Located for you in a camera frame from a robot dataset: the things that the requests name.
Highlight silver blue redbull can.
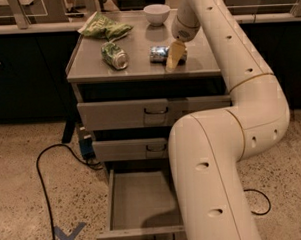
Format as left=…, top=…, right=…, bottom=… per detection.
left=149, top=45, right=169, bottom=63

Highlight white bowl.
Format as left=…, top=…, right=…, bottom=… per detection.
left=144, top=4, right=171, bottom=26

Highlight blue tape cross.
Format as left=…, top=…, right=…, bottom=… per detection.
left=54, top=222, right=86, bottom=240

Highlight green chip bag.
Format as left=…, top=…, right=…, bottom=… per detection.
left=78, top=12, right=133, bottom=42

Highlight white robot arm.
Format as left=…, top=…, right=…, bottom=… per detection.
left=169, top=0, right=290, bottom=240

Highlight black cable right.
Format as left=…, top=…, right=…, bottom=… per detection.
left=243, top=187, right=273, bottom=217

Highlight grey drawer cabinet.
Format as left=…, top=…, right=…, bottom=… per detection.
left=67, top=11, right=228, bottom=172

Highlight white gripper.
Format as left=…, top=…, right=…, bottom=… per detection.
left=165, top=0, right=200, bottom=72

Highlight green soda can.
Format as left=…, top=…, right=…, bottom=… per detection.
left=101, top=42, right=129, bottom=70

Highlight grey middle drawer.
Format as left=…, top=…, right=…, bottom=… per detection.
left=92, top=137, right=168, bottom=162

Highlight blue power adapter box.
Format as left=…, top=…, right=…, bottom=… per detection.
left=77, top=124, right=95, bottom=160

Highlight black cable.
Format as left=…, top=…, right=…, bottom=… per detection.
left=243, top=187, right=273, bottom=217
left=34, top=141, right=107, bottom=240

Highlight dark counter cabinets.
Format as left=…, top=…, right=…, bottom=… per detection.
left=0, top=21, right=301, bottom=124

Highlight grey top drawer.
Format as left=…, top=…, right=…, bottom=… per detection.
left=77, top=96, right=231, bottom=131

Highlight black cable left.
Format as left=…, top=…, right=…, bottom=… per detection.
left=34, top=141, right=107, bottom=240

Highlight grey open bottom drawer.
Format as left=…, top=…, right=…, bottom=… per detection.
left=97, top=166, right=187, bottom=240

